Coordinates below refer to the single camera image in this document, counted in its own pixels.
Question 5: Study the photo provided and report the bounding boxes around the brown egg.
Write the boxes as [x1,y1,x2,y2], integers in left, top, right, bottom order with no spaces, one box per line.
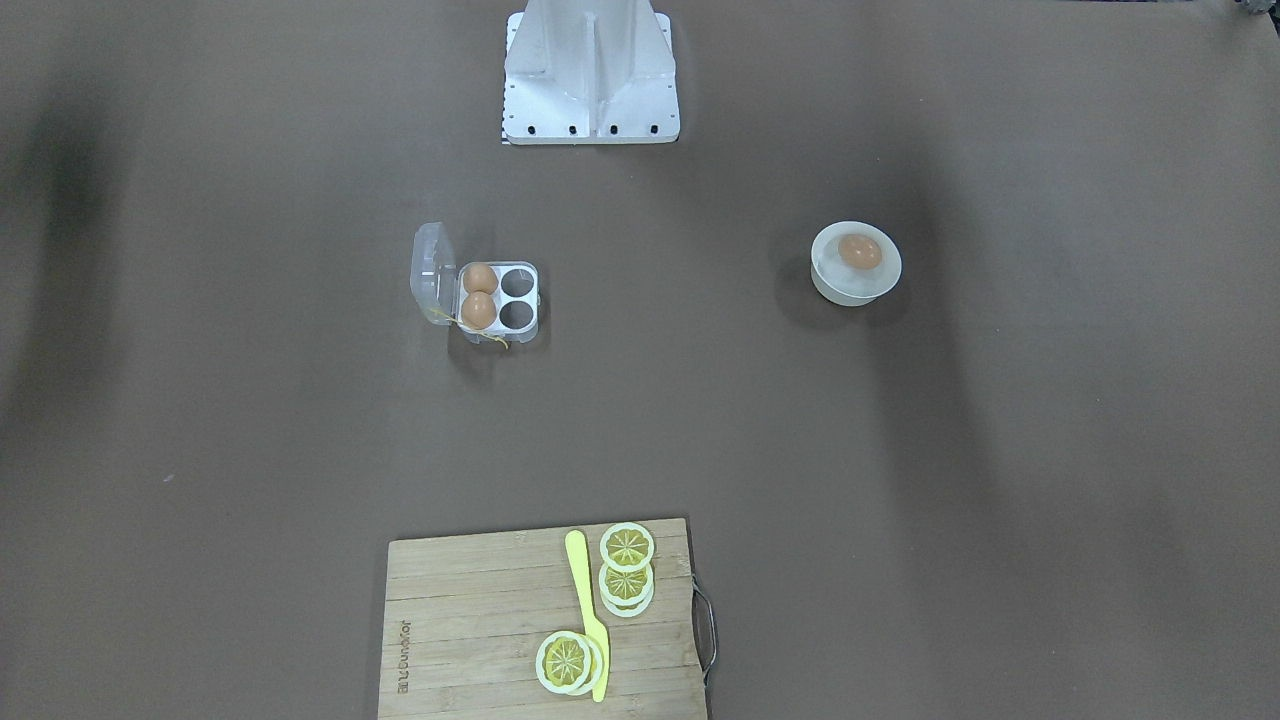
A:
[837,233,884,272]

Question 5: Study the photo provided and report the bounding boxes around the clear plastic egg box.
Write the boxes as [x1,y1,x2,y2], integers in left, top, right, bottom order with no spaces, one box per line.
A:
[410,222,541,347]

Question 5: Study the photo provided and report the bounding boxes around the brown egg front slot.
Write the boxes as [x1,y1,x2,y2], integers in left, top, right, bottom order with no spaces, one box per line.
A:
[460,291,498,332]

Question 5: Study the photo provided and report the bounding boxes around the brown egg slot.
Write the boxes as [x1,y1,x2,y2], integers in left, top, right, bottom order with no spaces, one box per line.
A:
[462,263,500,295]
[460,291,498,332]

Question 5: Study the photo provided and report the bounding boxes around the brown egg rear slot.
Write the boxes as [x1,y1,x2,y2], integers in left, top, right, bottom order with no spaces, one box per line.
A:
[462,263,500,295]

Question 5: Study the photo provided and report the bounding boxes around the white round bowl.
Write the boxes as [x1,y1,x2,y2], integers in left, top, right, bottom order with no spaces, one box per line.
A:
[810,220,902,307]

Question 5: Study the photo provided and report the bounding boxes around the lemon slice middle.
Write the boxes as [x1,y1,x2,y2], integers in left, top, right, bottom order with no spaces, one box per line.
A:
[598,564,655,618]

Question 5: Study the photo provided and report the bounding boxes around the wooden cutting board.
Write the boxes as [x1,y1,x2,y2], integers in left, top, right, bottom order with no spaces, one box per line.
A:
[378,518,710,719]

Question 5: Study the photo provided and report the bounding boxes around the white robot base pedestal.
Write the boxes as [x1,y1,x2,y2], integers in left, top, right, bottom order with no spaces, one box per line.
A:
[500,1,681,146]

